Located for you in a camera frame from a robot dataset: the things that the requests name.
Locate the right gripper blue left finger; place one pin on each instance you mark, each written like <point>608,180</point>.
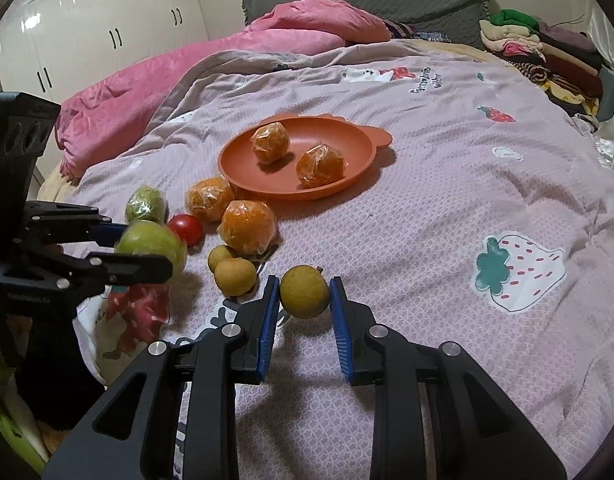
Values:
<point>131,430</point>

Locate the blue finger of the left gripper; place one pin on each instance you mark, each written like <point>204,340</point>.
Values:
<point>48,223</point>
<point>117,269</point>

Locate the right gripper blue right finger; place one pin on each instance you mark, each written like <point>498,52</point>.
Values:
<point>438,414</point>

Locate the green fruit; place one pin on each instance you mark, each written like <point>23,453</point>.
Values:
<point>148,238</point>
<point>146,203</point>

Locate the red tomato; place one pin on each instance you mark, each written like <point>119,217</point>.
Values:
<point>188,228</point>

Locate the orange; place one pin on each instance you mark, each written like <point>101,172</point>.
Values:
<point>320,165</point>
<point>208,199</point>
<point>248,227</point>
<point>270,143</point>

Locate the green sleeve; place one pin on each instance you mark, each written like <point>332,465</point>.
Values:
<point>18,428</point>

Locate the pink blanket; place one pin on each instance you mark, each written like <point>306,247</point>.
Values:
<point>187,70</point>

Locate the white wardrobe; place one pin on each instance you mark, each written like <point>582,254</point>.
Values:
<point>105,62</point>

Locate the lilac strawberry print quilt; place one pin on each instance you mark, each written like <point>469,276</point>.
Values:
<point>488,221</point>

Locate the orange bear-ear plate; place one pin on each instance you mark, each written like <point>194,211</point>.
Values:
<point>358,145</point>

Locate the stack of folded clothes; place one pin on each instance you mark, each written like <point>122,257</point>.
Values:
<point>565,65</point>

